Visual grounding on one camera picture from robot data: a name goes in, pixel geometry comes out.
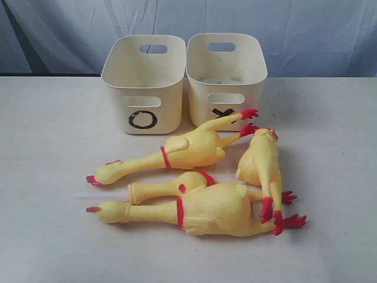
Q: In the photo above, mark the headless yellow rubber chicken body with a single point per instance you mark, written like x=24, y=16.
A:
x=259, y=166

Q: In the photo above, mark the cream bin marked O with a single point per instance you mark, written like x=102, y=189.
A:
x=143, y=75

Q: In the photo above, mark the large yellow rubber chicken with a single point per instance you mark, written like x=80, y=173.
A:
x=220, y=209

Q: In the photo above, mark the grey backdrop curtain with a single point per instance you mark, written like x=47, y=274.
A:
x=298, y=38

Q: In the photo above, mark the cream bin marked X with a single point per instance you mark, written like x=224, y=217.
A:
x=226, y=74

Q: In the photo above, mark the detached chicken head with tube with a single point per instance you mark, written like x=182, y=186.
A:
x=136, y=193

